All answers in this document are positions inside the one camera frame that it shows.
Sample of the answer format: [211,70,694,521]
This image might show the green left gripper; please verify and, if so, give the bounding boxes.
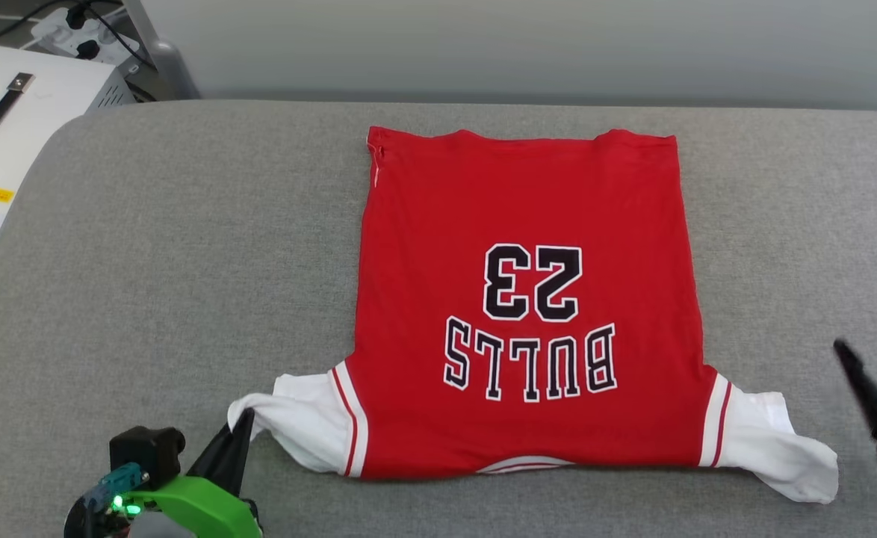
[65,409,261,538]

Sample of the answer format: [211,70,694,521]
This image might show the red basketball jersey white sleeves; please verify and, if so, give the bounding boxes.
[228,126,840,504]

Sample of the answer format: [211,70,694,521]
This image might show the grey partition leg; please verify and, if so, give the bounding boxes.
[121,0,201,100]

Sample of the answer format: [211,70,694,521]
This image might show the white equipment box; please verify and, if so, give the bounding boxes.
[0,43,137,259]

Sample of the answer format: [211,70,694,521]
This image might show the white power strip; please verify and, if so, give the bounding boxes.
[31,4,145,75]

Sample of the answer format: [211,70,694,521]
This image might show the white partition panel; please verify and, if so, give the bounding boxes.
[140,0,877,113]

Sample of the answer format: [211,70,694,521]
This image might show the black floor cable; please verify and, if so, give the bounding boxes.
[0,0,152,72]

